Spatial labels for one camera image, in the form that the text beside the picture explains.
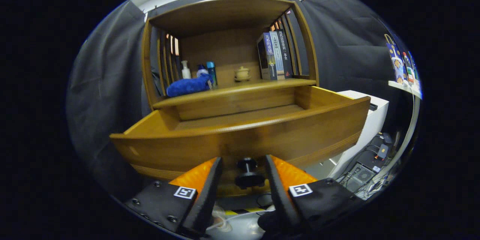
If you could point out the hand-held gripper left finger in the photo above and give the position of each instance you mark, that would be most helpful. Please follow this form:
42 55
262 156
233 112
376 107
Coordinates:
208 195

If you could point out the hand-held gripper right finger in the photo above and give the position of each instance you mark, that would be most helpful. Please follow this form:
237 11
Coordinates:
281 191

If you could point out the wooden drawer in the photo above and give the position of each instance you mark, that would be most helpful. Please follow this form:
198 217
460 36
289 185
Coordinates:
262 138

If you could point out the wooden countertop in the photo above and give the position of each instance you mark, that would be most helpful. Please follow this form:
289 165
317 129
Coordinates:
255 86

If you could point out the white side cabinet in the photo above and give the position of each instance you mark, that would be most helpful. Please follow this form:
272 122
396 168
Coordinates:
371 120

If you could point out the wooden cabinet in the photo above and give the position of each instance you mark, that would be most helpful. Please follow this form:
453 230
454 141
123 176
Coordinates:
225 15

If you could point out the white shoe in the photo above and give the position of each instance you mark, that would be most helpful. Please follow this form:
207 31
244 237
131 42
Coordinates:
222 219

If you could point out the computer tower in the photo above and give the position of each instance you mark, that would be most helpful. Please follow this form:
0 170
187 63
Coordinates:
360 176

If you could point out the black power adapter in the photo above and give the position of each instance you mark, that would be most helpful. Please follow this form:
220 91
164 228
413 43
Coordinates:
382 152

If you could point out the blue towel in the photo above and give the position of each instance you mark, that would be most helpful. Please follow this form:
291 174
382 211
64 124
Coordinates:
185 86

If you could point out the beige saucer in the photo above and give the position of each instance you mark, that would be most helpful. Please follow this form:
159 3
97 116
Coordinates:
242 80

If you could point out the teal bottle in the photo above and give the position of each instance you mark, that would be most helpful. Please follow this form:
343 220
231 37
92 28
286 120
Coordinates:
212 71

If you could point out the white bottle blue cap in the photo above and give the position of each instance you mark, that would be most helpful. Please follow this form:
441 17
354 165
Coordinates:
202 71

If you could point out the beige lidded teacup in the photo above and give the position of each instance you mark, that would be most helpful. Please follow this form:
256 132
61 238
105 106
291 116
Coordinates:
242 72

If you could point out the white pump bottle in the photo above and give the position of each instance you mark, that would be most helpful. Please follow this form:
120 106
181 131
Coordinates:
186 72

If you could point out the light spine book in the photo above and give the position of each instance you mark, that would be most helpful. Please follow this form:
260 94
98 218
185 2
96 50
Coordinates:
277 56

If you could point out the blue spine book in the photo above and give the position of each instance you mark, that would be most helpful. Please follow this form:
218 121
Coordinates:
270 54

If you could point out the black spine book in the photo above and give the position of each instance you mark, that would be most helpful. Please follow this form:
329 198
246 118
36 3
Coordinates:
285 52

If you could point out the black backdrop cloth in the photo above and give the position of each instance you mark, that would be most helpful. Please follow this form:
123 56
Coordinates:
112 82

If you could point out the white shelf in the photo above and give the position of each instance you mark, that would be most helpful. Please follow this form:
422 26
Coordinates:
407 89

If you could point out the blue dotted gift bag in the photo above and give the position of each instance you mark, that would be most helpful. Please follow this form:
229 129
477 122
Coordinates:
396 63

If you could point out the small colourful bottle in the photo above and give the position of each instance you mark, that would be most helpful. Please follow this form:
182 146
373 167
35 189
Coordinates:
410 71

